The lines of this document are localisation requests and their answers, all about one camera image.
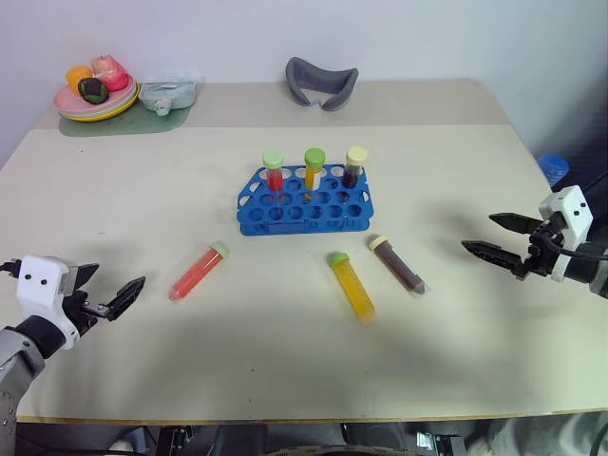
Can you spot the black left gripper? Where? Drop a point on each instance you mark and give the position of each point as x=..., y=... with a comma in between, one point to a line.
x=78, y=316

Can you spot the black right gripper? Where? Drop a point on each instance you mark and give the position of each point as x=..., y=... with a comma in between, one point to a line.
x=539, y=259

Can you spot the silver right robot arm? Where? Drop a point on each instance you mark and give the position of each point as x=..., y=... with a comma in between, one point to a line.
x=594, y=280

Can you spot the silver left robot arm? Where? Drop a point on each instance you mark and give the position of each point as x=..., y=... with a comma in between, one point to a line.
x=16, y=356

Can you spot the red tube light-green cap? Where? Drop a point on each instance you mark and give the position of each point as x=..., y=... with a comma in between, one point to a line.
x=275, y=176
x=197, y=275

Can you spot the dark brown tube cream cap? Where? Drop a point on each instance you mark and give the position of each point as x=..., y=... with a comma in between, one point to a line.
x=354, y=171
x=399, y=268

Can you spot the yellow tube green cap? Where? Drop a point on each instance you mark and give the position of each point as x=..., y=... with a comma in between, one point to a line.
x=314, y=171
x=355, y=290

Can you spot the blue test tube rack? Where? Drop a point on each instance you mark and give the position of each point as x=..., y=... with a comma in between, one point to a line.
x=304, y=211

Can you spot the blue bottle cap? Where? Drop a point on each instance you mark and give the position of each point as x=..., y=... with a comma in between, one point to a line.
x=553, y=167

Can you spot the green table mat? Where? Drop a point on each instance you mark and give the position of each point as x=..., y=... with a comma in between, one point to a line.
x=128, y=124

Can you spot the yellow plate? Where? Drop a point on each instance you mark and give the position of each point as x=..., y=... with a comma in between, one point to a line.
x=107, y=116

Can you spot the light green plate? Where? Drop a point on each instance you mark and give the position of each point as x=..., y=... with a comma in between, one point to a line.
x=124, y=105

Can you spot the pink plate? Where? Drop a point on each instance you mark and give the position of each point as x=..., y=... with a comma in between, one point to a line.
x=71, y=97

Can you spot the dark brown green toy food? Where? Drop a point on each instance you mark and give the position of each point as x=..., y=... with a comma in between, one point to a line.
x=92, y=90

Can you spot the pale green plastic pouch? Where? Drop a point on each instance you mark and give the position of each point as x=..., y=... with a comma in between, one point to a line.
x=173, y=92

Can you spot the orange toy fruit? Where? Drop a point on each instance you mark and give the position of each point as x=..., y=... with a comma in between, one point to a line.
x=78, y=74

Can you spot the pink toy food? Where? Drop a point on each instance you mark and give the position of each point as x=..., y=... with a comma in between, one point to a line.
x=110, y=72

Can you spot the grey padded eye mask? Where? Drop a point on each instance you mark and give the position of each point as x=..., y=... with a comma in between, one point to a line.
x=320, y=88

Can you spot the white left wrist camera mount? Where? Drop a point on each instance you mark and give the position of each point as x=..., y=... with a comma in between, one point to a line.
x=40, y=285

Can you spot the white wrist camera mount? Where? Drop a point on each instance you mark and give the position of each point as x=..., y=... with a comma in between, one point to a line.
x=40, y=285
x=575, y=204

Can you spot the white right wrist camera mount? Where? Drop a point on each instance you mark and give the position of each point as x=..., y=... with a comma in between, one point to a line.
x=575, y=204

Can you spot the black metal bracket under table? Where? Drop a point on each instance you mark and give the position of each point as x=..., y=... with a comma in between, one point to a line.
x=439, y=442

